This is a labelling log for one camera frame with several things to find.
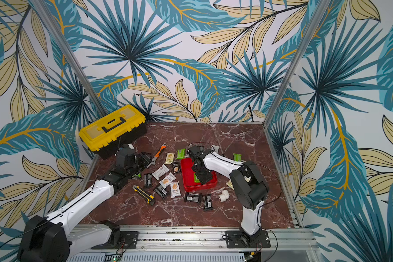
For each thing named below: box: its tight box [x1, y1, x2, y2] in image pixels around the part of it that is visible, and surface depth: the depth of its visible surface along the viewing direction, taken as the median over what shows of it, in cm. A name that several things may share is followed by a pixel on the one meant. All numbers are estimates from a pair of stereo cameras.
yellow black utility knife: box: [132, 185, 155, 206], surface depth 87 cm
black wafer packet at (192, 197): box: [183, 192, 201, 203], surface depth 87 cm
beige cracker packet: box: [164, 152, 175, 165], surface depth 102 cm
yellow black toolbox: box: [78, 105, 147, 160], surface depth 96 cm
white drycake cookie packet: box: [169, 181, 182, 199], surface depth 90 cm
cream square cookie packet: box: [225, 179, 235, 191], surface depth 92 cm
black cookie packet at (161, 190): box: [153, 183, 168, 199], surface depth 89 cm
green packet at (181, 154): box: [176, 148, 187, 160], surface depth 105 cm
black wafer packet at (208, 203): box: [203, 193, 213, 212], surface depth 85 cm
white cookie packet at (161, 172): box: [151, 163, 170, 181], surface depth 96 cm
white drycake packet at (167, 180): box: [158, 172, 177, 189], surface depth 92 cm
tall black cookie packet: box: [143, 173, 153, 187], surface depth 92 cm
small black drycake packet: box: [170, 161, 181, 174], surface depth 98 cm
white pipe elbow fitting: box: [218, 189, 230, 203], surface depth 86 cm
